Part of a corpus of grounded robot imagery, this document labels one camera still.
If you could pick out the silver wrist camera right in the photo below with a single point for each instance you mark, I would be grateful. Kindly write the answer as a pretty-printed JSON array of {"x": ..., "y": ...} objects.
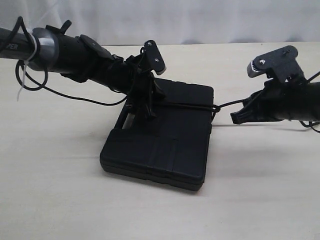
[{"x": 280, "y": 65}]

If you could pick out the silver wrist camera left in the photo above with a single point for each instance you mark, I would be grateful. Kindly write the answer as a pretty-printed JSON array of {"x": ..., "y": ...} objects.
[{"x": 154, "y": 57}]

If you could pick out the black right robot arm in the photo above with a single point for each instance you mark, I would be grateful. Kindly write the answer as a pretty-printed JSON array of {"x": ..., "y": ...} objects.
[{"x": 314, "y": 99}]

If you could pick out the black plastic carrying case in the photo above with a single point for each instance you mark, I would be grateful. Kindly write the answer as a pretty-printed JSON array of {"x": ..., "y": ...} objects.
[{"x": 171, "y": 149}]

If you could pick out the white curtain backdrop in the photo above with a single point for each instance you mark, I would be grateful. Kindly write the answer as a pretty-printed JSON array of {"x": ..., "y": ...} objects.
[{"x": 131, "y": 22}]

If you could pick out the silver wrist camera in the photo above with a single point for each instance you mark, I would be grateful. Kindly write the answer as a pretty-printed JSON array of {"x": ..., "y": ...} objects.
[
  {"x": 280, "y": 65},
  {"x": 154, "y": 57}
]

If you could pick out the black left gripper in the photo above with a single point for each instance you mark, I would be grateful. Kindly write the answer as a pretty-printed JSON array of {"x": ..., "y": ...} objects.
[{"x": 144, "y": 90}]

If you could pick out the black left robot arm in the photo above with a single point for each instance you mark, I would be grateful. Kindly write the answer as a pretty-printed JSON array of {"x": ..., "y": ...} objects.
[{"x": 81, "y": 58}]

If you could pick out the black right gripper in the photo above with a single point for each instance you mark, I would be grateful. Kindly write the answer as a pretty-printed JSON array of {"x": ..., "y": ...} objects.
[{"x": 275, "y": 103}]

